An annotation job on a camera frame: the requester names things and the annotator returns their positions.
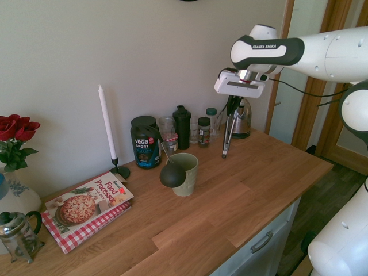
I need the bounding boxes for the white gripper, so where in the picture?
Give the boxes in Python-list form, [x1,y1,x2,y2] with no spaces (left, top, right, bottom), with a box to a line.
[214,70,266,116]

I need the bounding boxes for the grey metal drawer handle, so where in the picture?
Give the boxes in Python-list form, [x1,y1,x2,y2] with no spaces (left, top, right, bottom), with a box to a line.
[250,231,274,254]

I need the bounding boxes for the jar with green lid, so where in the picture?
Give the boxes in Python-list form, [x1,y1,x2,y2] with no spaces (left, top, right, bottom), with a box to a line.
[205,107,218,136]

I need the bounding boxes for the black ladle with steel shaft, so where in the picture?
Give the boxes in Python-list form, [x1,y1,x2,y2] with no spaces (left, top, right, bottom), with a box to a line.
[136,124,187,189]

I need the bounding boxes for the clear empty glass jar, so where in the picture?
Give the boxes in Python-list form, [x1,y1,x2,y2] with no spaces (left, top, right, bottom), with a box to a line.
[158,116,176,136]

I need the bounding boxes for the jar with red checked lid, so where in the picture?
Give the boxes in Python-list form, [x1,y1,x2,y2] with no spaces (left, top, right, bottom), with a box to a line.
[162,133,179,155]

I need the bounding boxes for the stainless steel kettle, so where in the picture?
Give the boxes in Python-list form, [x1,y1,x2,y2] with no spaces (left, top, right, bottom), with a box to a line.
[230,97,253,140]

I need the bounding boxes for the spice jar with dark lid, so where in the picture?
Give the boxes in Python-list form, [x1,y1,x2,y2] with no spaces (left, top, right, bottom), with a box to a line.
[197,117,212,149]

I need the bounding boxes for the black shaker bottle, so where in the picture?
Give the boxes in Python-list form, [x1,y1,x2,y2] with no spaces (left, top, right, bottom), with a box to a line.
[172,105,192,150]

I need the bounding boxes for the green ribbed utensil holder cup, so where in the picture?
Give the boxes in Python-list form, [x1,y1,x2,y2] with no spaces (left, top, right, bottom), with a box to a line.
[170,152,199,197]

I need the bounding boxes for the red white checked book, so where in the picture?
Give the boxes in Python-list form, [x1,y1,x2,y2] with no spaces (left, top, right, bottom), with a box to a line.
[41,201,132,255]

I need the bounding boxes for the Food Processor cookbook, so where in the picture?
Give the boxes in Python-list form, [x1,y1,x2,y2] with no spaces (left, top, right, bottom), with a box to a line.
[44,171,135,238]

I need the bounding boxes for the wooden door frame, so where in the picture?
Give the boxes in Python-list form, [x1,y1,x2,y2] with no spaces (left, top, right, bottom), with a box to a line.
[264,0,368,159]

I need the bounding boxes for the glass French press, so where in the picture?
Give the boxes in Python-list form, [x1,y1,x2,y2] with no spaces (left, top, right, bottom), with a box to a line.
[0,210,46,265]

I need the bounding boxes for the black candle holder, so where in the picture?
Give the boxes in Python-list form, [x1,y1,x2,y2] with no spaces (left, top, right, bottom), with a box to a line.
[109,156,131,179]

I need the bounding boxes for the small clear drinking glass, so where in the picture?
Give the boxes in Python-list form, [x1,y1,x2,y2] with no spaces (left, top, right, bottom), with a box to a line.
[189,116,200,144]

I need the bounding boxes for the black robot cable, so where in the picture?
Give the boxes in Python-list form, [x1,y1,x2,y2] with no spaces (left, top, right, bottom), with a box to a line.
[267,76,350,108]

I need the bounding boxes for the white vase with blue print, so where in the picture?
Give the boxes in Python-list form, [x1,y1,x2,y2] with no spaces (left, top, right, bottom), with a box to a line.
[0,167,43,216]

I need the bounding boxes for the red roses bouquet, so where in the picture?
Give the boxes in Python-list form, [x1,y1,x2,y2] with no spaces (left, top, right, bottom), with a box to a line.
[0,114,41,173]

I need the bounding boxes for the white cabinet drawer front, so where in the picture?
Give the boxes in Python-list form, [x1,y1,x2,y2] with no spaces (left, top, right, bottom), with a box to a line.
[206,196,302,276]

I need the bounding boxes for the black Vega Sport protein tub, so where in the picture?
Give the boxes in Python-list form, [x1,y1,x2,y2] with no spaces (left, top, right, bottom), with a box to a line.
[130,115,162,170]

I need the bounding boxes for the tall white candle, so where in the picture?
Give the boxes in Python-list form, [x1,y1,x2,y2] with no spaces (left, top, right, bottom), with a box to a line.
[97,83,118,160]

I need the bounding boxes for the steel tongs with black tips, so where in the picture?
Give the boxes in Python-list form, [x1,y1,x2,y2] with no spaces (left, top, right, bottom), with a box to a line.
[218,96,245,160]

